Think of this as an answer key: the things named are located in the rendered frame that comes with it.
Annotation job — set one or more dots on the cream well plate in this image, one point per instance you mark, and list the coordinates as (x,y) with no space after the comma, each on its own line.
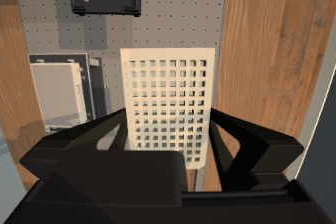
(167,97)
(78,91)

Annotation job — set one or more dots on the grey perforated base plate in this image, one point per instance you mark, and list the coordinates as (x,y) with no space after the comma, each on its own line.
(50,26)

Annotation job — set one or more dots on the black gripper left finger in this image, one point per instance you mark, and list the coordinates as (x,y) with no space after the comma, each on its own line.
(86,136)

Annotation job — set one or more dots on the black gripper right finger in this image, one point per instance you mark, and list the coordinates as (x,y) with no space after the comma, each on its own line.
(261,149)

